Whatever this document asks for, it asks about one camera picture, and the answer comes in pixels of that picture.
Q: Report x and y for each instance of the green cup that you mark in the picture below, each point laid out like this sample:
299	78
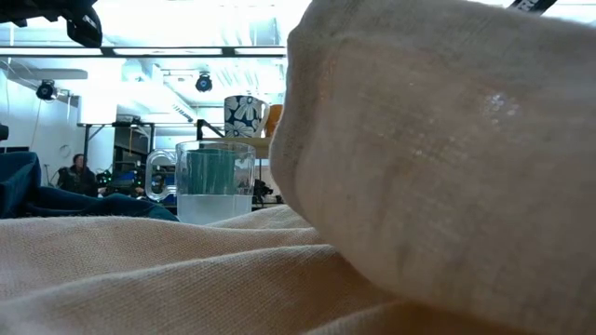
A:
212	172

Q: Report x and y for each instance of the orange cup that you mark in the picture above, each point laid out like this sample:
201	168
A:
275	121

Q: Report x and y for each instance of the black ceiling camera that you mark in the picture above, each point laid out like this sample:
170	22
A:
45	89
204	83

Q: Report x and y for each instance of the beige cloth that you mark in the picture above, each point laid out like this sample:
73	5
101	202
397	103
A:
419	186

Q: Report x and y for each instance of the clear glass mug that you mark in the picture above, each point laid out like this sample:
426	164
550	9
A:
214	205

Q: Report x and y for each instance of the black stand frame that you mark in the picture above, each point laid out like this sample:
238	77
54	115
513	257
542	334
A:
116	124

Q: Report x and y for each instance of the navy blue cloth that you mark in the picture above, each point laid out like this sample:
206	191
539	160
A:
28	195

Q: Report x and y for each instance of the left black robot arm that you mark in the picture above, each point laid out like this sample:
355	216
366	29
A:
84	28

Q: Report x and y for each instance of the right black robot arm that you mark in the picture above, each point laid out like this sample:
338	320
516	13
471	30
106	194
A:
531	4

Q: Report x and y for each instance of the blue white floral mug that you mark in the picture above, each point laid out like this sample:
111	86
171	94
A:
244	116

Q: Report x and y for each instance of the person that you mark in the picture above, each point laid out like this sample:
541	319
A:
79	177

